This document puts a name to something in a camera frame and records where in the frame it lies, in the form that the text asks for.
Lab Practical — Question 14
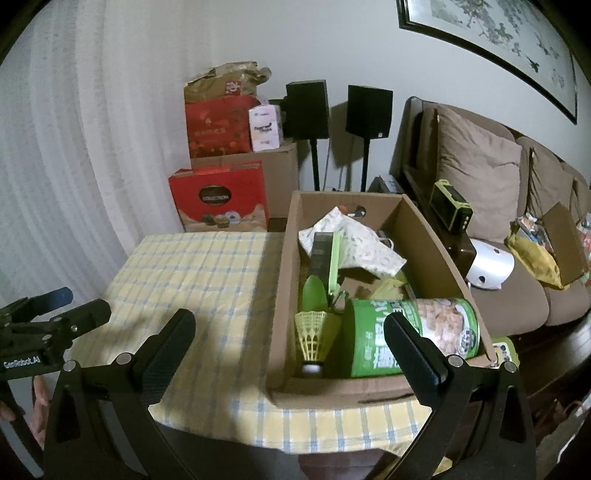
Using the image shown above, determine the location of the green white packet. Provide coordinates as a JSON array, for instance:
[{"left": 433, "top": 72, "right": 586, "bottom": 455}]
[{"left": 491, "top": 337, "right": 519, "bottom": 370}]

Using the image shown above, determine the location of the closed brown cardboard box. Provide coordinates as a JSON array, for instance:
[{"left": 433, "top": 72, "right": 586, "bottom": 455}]
[{"left": 191, "top": 142, "right": 299, "bottom": 217}]

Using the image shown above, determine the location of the yellow-green shuttlecock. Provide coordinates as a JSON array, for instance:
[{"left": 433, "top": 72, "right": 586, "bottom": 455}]
[{"left": 294, "top": 311, "right": 342, "bottom": 376}]

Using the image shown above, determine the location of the brown cardboard box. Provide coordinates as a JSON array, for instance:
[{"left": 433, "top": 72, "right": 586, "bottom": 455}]
[
  {"left": 267, "top": 190, "right": 497, "bottom": 409},
  {"left": 191, "top": 142, "right": 299, "bottom": 217}
]

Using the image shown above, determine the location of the person's left hand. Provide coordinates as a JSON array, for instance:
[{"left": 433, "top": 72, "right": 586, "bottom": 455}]
[{"left": 0, "top": 375, "right": 51, "bottom": 441}]

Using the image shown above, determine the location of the flat cardboard piece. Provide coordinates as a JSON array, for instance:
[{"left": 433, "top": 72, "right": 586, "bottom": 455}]
[{"left": 541, "top": 202, "right": 589, "bottom": 284}]

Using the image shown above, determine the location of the yellow bag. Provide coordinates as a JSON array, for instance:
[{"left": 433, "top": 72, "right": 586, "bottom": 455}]
[{"left": 504, "top": 222, "right": 571, "bottom": 291}]

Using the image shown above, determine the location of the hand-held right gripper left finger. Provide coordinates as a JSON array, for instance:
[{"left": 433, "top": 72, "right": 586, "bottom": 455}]
[{"left": 42, "top": 310, "right": 197, "bottom": 480}]

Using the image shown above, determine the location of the green black radio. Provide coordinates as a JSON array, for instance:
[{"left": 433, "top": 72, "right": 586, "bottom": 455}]
[{"left": 428, "top": 179, "right": 474, "bottom": 232}]

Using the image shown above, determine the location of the crumpled gold paper bag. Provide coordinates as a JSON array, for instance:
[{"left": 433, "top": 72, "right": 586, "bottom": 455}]
[{"left": 184, "top": 61, "right": 272, "bottom": 104}]

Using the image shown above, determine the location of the large brown sofa cushion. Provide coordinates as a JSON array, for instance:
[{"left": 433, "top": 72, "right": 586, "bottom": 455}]
[{"left": 434, "top": 105, "right": 522, "bottom": 243}]

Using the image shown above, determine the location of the black speaker on stand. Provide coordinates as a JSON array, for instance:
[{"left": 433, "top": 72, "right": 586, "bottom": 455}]
[
  {"left": 283, "top": 80, "right": 331, "bottom": 191},
  {"left": 346, "top": 84, "right": 394, "bottom": 192}
]

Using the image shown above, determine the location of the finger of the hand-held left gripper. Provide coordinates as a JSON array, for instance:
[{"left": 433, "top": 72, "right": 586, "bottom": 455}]
[
  {"left": 0, "top": 287, "right": 74, "bottom": 325},
  {"left": 46, "top": 298, "right": 113, "bottom": 343}
]

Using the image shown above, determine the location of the green snack can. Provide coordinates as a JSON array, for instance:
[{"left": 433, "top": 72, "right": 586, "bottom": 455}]
[{"left": 344, "top": 296, "right": 481, "bottom": 378}]

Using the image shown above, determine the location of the colourful snack packet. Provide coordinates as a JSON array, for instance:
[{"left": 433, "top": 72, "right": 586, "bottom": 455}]
[{"left": 515, "top": 215, "right": 550, "bottom": 245}]

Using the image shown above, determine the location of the green plastic scoop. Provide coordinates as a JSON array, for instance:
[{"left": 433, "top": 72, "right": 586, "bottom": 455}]
[{"left": 301, "top": 274, "right": 329, "bottom": 315}]

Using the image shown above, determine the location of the yellow checked tablecloth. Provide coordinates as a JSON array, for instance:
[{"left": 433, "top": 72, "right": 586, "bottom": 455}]
[{"left": 65, "top": 231, "right": 444, "bottom": 467}]

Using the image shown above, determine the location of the brown sofa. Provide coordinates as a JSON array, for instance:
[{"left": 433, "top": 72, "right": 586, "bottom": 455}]
[{"left": 390, "top": 96, "right": 591, "bottom": 337}]

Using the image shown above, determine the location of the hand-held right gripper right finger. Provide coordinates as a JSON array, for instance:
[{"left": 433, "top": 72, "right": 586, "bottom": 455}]
[{"left": 383, "top": 312, "right": 539, "bottom": 480}]

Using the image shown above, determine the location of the red gift bag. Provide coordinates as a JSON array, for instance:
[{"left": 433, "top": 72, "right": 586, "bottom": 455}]
[{"left": 185, "top": 95, "right": 260, "bottom": 159}]

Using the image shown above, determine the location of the white tissue pack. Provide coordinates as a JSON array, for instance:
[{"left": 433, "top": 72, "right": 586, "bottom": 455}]
[{"left": 248, "top": 104, "right": 283, "bottom": 153}]

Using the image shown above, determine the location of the white printed cloth pouch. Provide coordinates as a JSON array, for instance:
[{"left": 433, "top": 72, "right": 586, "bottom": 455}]
[{"left": 298, "top": 207, "right": 408, "bottom": 291}]

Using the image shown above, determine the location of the white curtain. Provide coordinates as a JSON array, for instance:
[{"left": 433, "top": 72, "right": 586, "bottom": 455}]
[{"left": 0, "top": 0, "right": 195, "bottom": 333}]

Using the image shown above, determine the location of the framed wall painting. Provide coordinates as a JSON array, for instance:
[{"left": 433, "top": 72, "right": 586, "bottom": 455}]
[{"left": 396, "top": 0, "right": 579, "bottom": 125}]

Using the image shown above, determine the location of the green leaf-shaped piece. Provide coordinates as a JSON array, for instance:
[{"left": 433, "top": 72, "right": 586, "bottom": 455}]
[{"left": 369, "top": 276, "right": 409, "bottom": 301}]

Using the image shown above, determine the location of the white dome device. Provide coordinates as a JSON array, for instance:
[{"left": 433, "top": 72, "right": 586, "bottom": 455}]
[{"left": 465, "top": 239, "right": 515, "bottom": 291}]

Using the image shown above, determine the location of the red gift box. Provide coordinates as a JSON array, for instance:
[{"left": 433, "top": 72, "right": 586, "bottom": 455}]
[{"left": 168, "top": 161, "right": 270, "bottom": 233}]

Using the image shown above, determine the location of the white paper bag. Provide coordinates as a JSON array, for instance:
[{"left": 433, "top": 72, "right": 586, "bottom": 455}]
[{"left": 536, "top": 399, "right": 591, "bottom": 480}]

